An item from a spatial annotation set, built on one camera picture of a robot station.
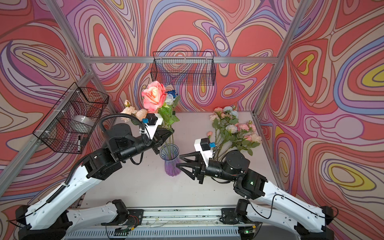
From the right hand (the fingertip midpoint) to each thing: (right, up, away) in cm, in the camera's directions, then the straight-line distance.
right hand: (180, 166), depth 52 cm
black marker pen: (-51, +6, +19) cm, 55 cm away
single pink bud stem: (+16, +9, +51) cm, 55 cm away
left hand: (-3, +13, +4) cm, 14 cm away
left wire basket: (-57, +15, +20) cm, 62 cm away
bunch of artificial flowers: (+30, +8, +49) cm, 58 cm away
